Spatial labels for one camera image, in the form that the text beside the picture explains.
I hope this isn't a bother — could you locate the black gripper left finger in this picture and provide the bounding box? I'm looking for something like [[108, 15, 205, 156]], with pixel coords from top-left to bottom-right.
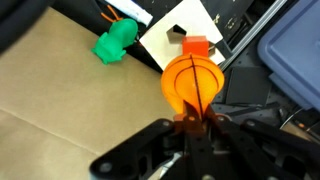
[[89, 99, 203, 180]]

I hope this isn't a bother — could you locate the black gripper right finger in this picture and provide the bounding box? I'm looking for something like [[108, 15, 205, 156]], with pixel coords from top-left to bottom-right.
[[201, 106, 320, 180]]

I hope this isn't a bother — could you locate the orange basketball toy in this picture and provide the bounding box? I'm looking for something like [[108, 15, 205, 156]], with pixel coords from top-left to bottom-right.
[[160, 53, 225, 118]]

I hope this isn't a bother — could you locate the black flat plate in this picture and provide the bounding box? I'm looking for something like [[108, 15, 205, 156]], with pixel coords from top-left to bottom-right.
[[225, 65, 273, 106]]

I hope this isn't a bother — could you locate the brown cardboard sheet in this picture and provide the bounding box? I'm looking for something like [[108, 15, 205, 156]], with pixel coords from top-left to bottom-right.
[[0, 6, 178, 180]]

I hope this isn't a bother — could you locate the green rubber toy animal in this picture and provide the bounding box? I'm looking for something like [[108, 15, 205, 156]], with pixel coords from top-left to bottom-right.
[[91, 18, 139, 65]]

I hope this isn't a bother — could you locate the red square block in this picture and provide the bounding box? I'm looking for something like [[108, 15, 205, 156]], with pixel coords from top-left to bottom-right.
[[181, 35, 210, 58]]

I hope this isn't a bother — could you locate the aluminium profile rail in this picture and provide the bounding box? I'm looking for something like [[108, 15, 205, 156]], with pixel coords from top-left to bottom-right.
[[219, 0, 288, 73]]

